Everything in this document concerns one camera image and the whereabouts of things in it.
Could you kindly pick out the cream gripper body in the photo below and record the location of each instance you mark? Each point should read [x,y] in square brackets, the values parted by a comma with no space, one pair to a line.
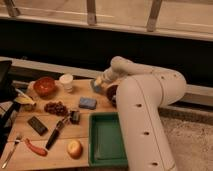
[98,81]

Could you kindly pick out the small blue cup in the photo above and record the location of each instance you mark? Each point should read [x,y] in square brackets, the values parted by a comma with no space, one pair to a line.
[95,88]

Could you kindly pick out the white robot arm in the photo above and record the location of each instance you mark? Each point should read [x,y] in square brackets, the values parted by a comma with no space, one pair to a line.
[142,89]

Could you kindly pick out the green plastic tray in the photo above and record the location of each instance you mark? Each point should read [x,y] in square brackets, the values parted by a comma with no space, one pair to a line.
[106,148]

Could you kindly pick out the dark purple bowl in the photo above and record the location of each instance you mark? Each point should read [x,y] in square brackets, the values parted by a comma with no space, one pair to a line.
[111,94]

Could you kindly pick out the blue sponge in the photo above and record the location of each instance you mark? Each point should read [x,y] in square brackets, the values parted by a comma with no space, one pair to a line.
[87,103]

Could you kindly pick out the white paper cup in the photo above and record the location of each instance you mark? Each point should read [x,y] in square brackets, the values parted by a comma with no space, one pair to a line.
[66,81]

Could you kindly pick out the small dark can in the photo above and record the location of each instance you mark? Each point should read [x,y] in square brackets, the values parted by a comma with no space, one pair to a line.
[74,117]

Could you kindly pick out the bunch of dark grapes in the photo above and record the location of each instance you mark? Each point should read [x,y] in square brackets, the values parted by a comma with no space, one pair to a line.
[56,108]

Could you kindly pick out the red bowl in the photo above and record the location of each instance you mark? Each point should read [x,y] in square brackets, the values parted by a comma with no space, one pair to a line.
[45,86]

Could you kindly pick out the yellow apple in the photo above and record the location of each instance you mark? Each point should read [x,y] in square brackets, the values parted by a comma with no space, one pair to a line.
[74,149]

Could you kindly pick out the banana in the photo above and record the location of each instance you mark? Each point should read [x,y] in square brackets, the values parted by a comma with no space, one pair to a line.
[27,103]

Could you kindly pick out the black rectangular block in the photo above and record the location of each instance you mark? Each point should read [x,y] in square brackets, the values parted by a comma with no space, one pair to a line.
[37,125]

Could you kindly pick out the silver fork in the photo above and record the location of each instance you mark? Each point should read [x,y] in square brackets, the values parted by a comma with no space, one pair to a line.
[16,142]

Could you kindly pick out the black handled knife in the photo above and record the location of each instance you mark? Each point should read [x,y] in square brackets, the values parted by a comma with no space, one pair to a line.
[56,132]

